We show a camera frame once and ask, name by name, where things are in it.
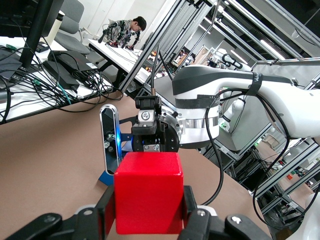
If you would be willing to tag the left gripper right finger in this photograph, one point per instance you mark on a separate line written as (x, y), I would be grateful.
(202, 225)

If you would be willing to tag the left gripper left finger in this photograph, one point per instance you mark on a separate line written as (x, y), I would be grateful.
(87, 225)

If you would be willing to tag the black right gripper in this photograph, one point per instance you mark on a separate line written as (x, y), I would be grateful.
(170, 140)

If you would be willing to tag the red wooden cube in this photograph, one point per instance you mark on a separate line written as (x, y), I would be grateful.
(147, 195)

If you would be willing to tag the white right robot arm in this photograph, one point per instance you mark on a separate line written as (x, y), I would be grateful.
(250, 105)

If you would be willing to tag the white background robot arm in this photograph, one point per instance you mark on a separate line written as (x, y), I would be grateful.
(232, 61)

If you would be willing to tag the white workbench desk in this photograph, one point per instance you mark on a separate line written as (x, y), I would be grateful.
(117, 56)

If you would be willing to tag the seated person with dark hair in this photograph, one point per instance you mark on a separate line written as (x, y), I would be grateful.
(125, 30)

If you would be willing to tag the slim black power adapter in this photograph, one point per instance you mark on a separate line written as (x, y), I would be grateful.
(62, 76)

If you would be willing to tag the large black power adapter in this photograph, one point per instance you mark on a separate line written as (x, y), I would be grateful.
(72, 61)

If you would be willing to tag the grey office chair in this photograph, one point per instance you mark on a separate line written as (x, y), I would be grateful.
(72, 32)

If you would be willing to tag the white cylindrical container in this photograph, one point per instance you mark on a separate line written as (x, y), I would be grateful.
(55, 30)

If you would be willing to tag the black monitor stand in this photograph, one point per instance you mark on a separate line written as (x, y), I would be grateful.
(35, 32)

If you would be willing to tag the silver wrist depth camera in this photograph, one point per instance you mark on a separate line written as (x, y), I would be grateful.
(108, 135)

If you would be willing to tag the blue camera mount bracket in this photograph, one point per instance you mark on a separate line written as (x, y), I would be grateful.
(105, 178)

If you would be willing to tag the aluminium frame post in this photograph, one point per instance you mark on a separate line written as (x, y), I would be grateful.
(155, 37)

